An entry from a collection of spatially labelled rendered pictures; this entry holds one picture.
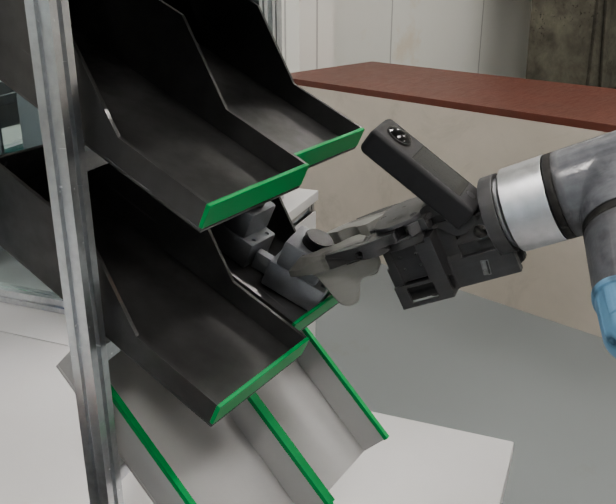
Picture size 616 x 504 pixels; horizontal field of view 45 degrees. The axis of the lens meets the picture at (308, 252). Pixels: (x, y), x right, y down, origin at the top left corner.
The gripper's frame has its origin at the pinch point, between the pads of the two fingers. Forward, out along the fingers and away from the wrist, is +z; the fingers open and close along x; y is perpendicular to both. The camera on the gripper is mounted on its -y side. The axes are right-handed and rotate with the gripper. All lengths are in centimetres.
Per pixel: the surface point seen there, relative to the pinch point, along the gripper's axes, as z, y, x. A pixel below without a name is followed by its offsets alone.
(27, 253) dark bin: 14.0, -12.7, -18.4
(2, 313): 92, 3, 36
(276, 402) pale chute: 11.4, 15.0, -1.3
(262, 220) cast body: 3.9, -4.4, 1.2
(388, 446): 15.2, 38.2, 21.8
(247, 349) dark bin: 2.3, 3.1, -12.9
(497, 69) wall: 107, 69, 605
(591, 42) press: 21, 65, 518
